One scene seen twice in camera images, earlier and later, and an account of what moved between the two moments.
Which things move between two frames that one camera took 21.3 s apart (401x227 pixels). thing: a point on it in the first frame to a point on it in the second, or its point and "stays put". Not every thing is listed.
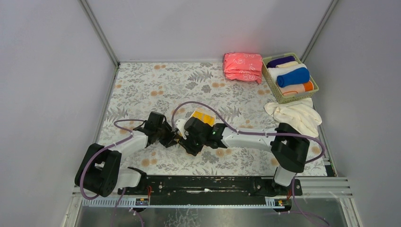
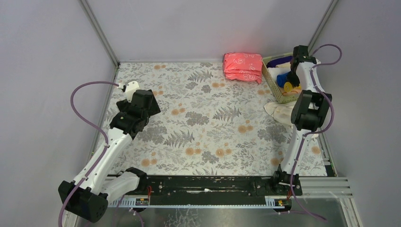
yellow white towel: (204, 117) to (288, 87)
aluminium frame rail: (323, 187) stays put
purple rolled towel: (273, 63) stays put
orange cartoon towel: (296, 89) stays put
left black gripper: (169, 137) to (150, 102)
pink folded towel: (243, 66) stays put
